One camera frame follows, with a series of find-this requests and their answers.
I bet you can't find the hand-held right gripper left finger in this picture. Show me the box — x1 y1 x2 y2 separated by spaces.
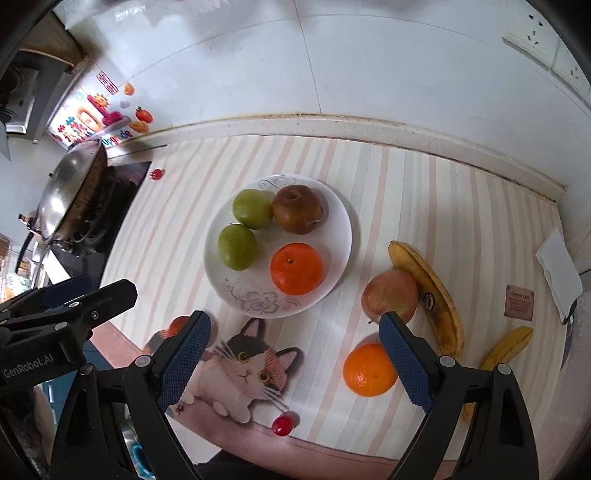
48 310 213 480

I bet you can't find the person's dark clothing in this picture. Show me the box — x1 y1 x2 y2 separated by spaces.
196 450 296 480

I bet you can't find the brown apple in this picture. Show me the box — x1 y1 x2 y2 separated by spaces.
271 185 328 234

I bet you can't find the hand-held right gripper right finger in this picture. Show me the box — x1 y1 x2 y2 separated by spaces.
379 311 541 480

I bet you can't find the white folded cloth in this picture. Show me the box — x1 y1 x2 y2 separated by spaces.
536 228 583 324

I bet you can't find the steel wok lid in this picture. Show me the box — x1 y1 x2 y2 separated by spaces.
36 138 109 243

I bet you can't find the green apple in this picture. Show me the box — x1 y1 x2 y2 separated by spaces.
232 188 274 230
217 223 257 271

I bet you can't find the red apple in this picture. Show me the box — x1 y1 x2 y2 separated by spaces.
361 269 419 325

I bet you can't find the black glass stove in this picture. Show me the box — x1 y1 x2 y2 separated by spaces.
46 161 153 289

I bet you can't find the small yellow banana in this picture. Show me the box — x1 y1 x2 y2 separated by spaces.
462 326 534 425

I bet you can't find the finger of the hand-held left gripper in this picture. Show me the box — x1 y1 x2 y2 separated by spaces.
0 278 139 344
0 273 94 315

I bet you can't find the large yellow banana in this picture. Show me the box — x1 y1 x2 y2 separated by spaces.
387 240 464 361

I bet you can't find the striped cat-print table mat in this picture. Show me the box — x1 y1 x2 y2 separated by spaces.
99 134 573 480

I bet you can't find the white wall socket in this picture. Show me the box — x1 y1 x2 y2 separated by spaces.
553 51 591 95
502 14 561 70

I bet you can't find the white floral plate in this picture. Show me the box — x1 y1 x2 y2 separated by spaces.
204 174 354 319

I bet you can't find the red square wall sticker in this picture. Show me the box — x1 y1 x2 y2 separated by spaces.
96 70 120 96

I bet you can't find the black range hood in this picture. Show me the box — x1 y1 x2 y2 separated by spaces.
0 48 90 160

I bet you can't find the colourful wall sticker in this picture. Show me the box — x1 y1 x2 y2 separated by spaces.
46 88 134 149

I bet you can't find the dark wok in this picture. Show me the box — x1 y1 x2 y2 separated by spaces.
60 148 141 254

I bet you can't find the orange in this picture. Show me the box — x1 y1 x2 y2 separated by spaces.
270 243 325 296
342 342 399 398

